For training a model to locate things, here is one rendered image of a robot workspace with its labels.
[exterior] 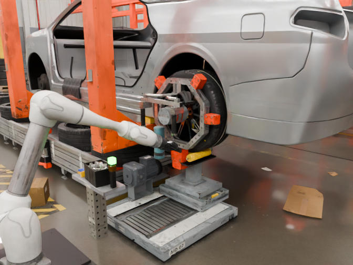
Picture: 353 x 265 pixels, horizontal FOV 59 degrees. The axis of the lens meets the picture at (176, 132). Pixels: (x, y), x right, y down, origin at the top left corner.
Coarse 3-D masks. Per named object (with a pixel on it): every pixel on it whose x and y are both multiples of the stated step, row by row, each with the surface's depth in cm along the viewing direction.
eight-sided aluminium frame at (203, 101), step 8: (168, 80) 242; (176, 80) 236; (184, 80) 230; (160, 88) 251; (168, 88) 251; (192, 88) 226; (200, 96) 224; (160, 104) 260; (200, 104) 223; (208, 104) 224; (200, 112) 225; (208, 112) 226; (200, 120) 227; (200, 128) 228; (208, 128) 229; (168, 136) 256; (200, 136) 229; (184, 144) 243; (192, 144) 237
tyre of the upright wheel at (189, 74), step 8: (176, 72) 247; (184, 72) 240; (192, 72) 236; (200, 72) 238; (208, 72) 243; (208, 80) 231; (216, 80) 236; (208, 88) 227; (216, 88) 230; (208, 96) 228; (216, 96) 227; (216, 104) 225; (224, 104) 231; (216, 112) 225; (224, 112) 230; (224, 120) 232; (168, 128) 266; (216, 128) 229; (224, 128) 236; (208, 136) 235; (216, 136) 234; (224, 136) 244; (200, 144) 242; (208, 144) 237; (216, 144) 251
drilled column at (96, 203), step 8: (88, 192) 224; (96, 192) 217; (88, 200) 223; (96, 200) 221; (104, 200) 223; (88, 208) 225; (96, 208) 219; (104, 208) 224; (88, 216) 227; (96, 216) 221; (104, 216) 230; (96, 224) 222; (104, 224) 227; (96, 232) 223; (104, 232) 228
